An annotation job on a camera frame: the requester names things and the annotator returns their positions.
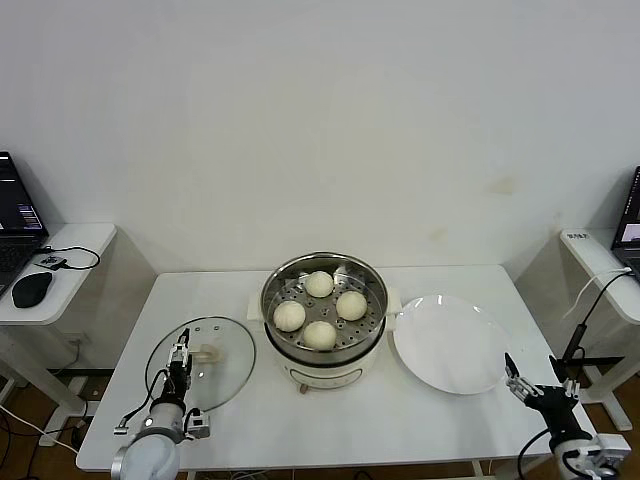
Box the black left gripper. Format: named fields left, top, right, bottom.
left=166, top=327, right=194, bottom=402

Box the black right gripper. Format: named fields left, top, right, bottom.
left=503, top=351, right=594, bottom=442

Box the glass lid with cream handle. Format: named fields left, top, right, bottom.
left=143, top=314, right=257, bottom=417

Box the white steamed baozi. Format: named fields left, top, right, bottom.
left=273, top=300, right=307, bottom=333
left=303, top=320, right=337, bottom=352
left=335, top=290, right=369, bottom=322
left=304, top=270, right=335, bottom=299

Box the steel perforated steamer basket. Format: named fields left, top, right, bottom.
left=259, top=252, right=389, bottom=354

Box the white round plate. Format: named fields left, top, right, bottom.
left=391, top=294, right=511, bottom=396

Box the white side table with label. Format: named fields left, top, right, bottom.
left=514, top=227, right=640, bottom=431

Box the white side table with mouse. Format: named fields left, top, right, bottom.
left=0, top=223, right=156, bottom=421

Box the cream electric pot base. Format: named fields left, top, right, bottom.
left=245, top=287, right=401, bottom=396

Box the black computer mouse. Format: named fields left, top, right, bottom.
left=10, top=272, right=54, bottom=310

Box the black laptop with video screen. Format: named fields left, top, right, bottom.
left=610, top=165, right=640, bottom=279

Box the black laptop with code screen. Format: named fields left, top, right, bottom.
left=0, top=151, right=50, bottom=296

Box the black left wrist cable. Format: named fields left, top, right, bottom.
left=113, top=367, right=172, bottom=437

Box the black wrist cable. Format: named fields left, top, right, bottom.
left=113, top=367, right=172, bottom=437
left=516, top=426, right=552, bottom=480

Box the black cable with adapter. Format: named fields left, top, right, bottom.
left=559, top=272, right=640, bottom=364

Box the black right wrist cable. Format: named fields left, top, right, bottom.
left=516, top=426, right=552, bottom=480

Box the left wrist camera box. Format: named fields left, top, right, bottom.
left=187, top=408, right=213, bottom=441

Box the white thin cable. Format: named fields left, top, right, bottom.
left=561, top=267, right=632, bottom=321

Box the white floor cable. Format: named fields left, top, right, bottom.
left=0, top=404, right=81, bottom=457

